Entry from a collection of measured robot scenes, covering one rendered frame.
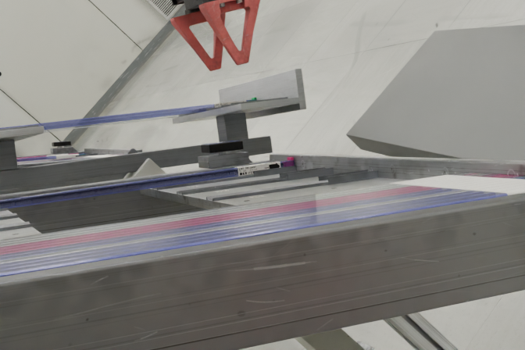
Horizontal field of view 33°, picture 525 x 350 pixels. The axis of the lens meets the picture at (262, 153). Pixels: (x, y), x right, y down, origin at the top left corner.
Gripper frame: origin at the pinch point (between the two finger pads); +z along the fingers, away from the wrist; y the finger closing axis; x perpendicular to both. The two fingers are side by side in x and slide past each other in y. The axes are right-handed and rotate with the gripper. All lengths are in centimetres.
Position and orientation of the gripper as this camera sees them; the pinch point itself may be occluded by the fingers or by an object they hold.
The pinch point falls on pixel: (226, 59)
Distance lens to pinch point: 104.2
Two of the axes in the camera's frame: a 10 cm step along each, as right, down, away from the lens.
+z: 2.5, 9.6, 1.2
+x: 9.0, -2.7, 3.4
